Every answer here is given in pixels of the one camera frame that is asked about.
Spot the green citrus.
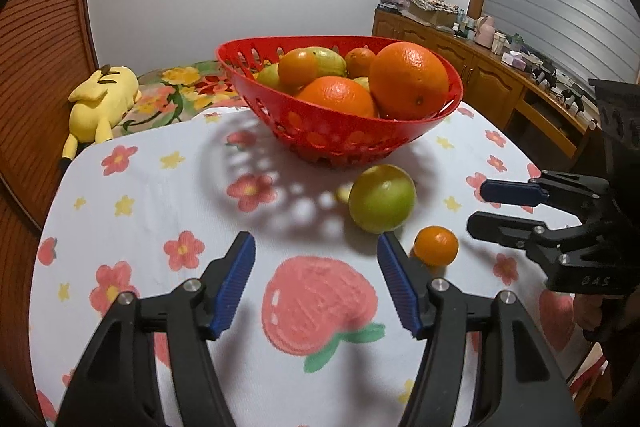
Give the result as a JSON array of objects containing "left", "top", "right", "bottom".
[{"left": 348, "top": 164, "right": 417, "bottom": 234}]

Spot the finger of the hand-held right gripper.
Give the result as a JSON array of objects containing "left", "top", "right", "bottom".
[
  {"left": 466, "top": 211, "right": 597, "bottom": 279},
  {"left": 480, "top": 172, "right": 609, "bottom": 229}
]

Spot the patterned fabric box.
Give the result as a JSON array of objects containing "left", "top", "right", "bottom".
[{"left": 407, "top": 0, "right": 461, "bottom": 16}]

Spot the wooden sideboard cabinet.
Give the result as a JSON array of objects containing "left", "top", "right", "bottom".
[{"left": 372, "top": 7, "right": 603, "bottom": 158}]

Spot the floral blanket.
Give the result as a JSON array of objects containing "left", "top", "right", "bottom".
[{"left": 112, "top": 59, "right": 246, "bottom": 138}]

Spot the red perforated plastic basket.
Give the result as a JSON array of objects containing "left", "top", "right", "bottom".
[{"left": 216, "top": 35, "right": 463, "bottom": 168}]

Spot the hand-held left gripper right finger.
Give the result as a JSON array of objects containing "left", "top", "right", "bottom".
[{"left": 377, "top": 232, "right": 583, "bottom": 427}]

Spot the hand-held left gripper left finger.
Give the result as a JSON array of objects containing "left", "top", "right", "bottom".
[{"left": 55, "top": 231, "right": 257, "bottom": 427}]

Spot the yellow lemon-shaped citrus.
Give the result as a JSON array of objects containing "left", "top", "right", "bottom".
[{"left": 305, "top": 47, "right": 347, "bottom": 78}]

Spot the wooden louvred wardrobe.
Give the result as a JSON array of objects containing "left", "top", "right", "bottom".
[{"left": 0, "top": 0, "right": 98, "bottom": 408}]

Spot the round pale yellow citrus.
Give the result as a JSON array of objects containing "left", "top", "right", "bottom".
[{"left": 256, "top": 63, "right": 288, "bottom": 90}]

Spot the very large orange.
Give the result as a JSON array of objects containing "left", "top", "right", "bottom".
[{"left": 369, "top": 42, "right": 450, "bottom": 121}]

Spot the small tangerine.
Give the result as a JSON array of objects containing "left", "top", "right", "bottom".
[{"left": 413, "top": 226, "right": 459, "bottom": 267}]

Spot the medium orange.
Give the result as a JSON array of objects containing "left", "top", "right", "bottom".
[{"left": 345, "top": 48, "right": 377, "bottom": 78}]

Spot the yellow plush toy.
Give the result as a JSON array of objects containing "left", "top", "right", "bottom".
[{"left": 61, "top": 65, "right": 142, "bottom": 172}]

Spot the orange-green mango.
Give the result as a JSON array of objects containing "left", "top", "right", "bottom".
[{"left": 277, "top": 48, "right": 321, "bottom": 96}]

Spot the white floral tablecloth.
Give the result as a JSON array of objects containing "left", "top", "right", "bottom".
[{"left": 27, "top": 99, "right": 608, "bottom": 427}]

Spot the person's right hand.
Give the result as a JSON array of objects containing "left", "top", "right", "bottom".
[{"left": 572, "top": 294, "right": 608, "bottom": 344}]

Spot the pink jug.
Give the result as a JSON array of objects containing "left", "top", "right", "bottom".
[{"left": 475, "top": 16, "right": 497, "bottom": 48}]

